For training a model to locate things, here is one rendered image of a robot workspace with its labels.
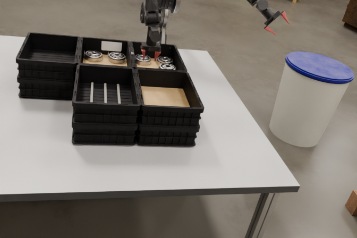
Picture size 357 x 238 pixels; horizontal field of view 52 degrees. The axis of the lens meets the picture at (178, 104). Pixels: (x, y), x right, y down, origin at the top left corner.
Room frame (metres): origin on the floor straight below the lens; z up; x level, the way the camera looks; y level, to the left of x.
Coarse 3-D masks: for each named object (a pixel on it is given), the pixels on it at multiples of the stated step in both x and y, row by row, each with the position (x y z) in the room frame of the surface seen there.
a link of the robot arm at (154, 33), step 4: (144, 16) 1.87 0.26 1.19; (160, 16) 1.89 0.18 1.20; (144, 20) 1.89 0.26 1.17; (160, 20) 1.89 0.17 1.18; (148, 24) 1.87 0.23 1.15; (152, 24) 1.87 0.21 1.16; (156, 24) 1.87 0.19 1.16; (152, 28) 1.82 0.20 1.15; (156, 28) 1.82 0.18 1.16; (152, 32) 1.80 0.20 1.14; (156, 32) 1.81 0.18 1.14; (152, 36) 1.80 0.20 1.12; (156, 36) 1.81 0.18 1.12; (160, 36) 1.82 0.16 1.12; (152, 40) 1.80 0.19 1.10; (156, 40) 1.81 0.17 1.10
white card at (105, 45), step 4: (104, 44) 2.12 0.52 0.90; (108, 44) 2.12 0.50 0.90; (112, 44) 2.13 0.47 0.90; (116, 44) 2.14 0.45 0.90; (120, 44) 2.14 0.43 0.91; (104, 48) 2.12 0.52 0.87; (108, 48) 2.12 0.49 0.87; (112, 48) 2.13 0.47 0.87; (116, 48) 2.14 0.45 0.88; (120, 48) 2.14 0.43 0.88
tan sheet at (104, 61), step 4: (84, 56) 2.03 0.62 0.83; (104, 56) 2.09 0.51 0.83; (84, 60) 1.98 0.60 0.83; (104, 60) 2.03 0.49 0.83; (104, 64) 1.97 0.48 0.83; (108, 64) 1.98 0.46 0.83; (112, 64) 1.99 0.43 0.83; (116, 64) 2.00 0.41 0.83; (120, 64) 2.01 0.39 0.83; (124, 64) 2.02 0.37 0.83
